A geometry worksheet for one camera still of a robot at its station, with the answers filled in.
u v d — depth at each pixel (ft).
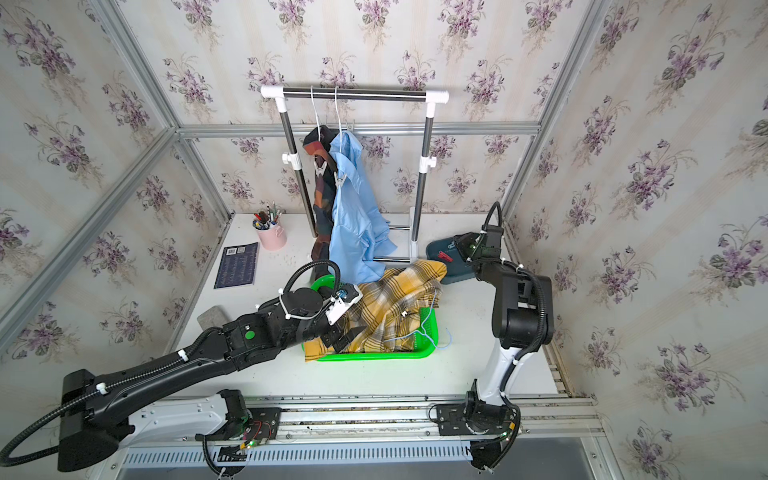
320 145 2.35
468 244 2.95
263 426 2.35
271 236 3.42
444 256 3.44
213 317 2.89
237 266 3.41
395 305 2.68
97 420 1.27
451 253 3.39
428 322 2.68
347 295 1.91
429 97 2.17
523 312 1.70
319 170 2.22
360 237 2.70
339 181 2.25
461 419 2.40
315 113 3.15
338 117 3.14
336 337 2.01
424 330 2.62
